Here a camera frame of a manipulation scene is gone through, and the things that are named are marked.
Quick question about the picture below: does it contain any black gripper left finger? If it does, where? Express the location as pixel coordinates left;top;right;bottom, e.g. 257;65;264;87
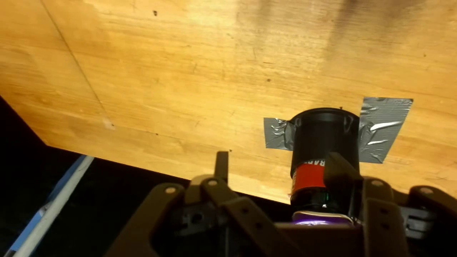
105;150;297;257

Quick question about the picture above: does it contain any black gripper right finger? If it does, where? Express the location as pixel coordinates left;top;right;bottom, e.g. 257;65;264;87
324;151;457;257

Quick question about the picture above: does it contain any white and blue strip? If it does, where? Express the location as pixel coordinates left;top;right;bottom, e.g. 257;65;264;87
3;154;96;257

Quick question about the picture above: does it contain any grey duct tape piece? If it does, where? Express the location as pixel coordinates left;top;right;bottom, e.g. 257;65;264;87
357;95;414;165
263;115;296;151

